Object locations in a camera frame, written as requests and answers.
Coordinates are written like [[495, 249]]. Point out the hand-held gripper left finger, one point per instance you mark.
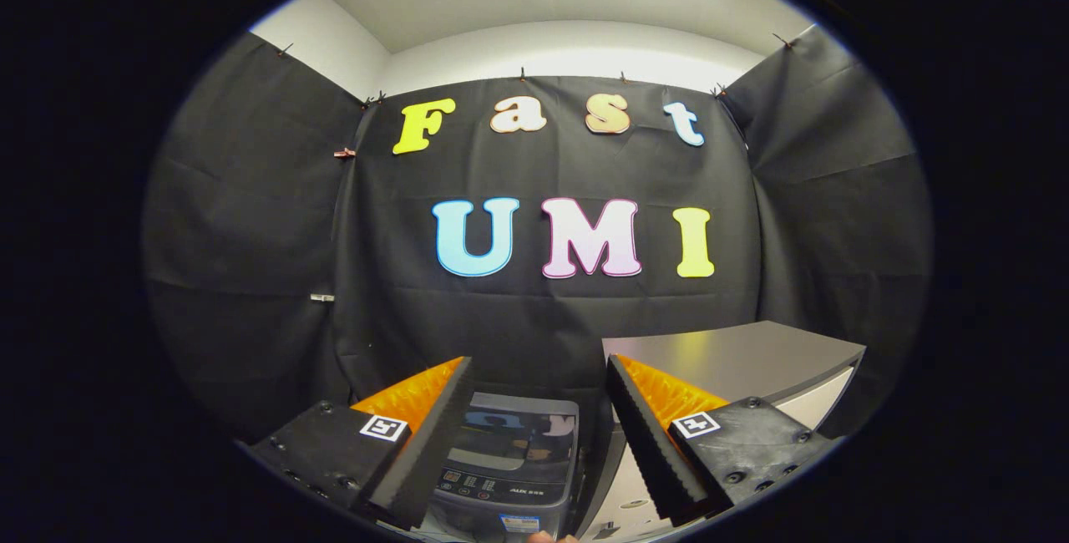
[[434, 434]]

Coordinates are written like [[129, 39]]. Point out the black backdrop cloth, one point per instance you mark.
[[401, 317]]

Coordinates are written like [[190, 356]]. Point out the grey washing machine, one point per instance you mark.
[[534, 499]]

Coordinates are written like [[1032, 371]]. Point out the dark washing machine lid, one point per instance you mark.
[[518, 434]]

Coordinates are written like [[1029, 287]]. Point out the grey top white cabinet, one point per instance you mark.
[[735, 359]]

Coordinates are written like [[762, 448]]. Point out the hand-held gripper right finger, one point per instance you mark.
[[643, 434]]

